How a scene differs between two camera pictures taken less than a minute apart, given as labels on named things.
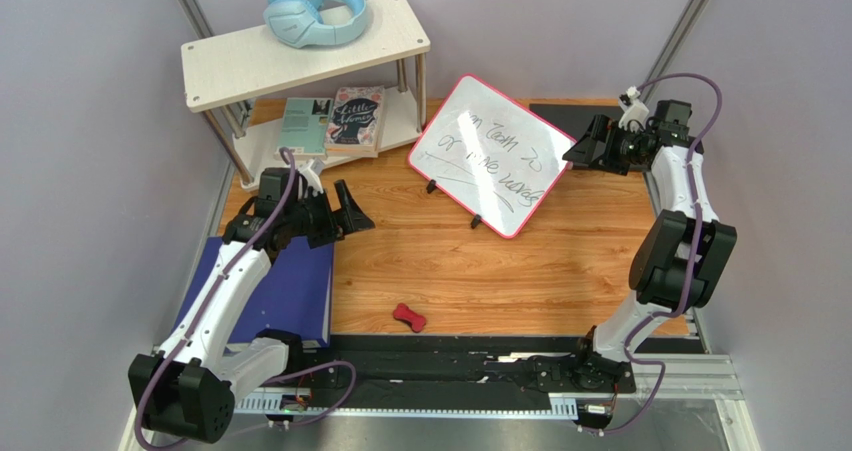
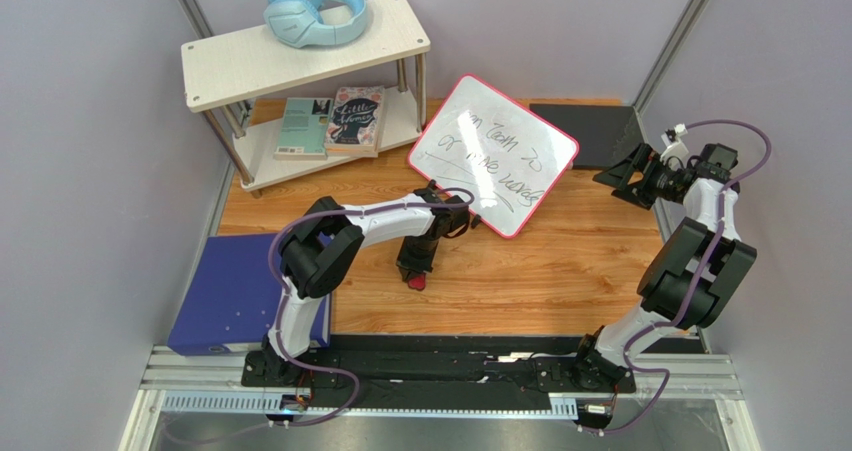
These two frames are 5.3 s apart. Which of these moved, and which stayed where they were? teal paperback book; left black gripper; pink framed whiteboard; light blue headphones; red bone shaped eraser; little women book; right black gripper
Moved: right black gripper; left black gripper; red bone shaped eraser
Stayed: teal paperback book; pink framed whiteboard; little women book; light blue headphones
